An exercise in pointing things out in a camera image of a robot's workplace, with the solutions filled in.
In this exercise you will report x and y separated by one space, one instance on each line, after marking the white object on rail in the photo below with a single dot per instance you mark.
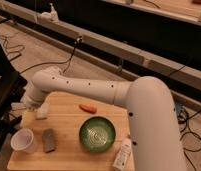
51 16

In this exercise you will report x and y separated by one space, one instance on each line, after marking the orange carrot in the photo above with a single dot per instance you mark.
87 108

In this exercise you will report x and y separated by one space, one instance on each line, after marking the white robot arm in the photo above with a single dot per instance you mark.
153 124

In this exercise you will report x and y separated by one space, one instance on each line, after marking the white squeeze bottle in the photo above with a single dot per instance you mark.
122 156

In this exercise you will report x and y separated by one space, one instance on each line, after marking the grey sponge block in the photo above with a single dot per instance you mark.
48 139

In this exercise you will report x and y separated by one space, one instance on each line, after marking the blue power box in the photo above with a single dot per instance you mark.
178 108

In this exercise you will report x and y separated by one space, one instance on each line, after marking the green ceramic bowl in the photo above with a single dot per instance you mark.
97 134

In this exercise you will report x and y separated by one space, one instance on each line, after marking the black chair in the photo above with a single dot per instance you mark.
11 90

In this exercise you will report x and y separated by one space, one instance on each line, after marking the white sponge block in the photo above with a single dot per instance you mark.
42 112

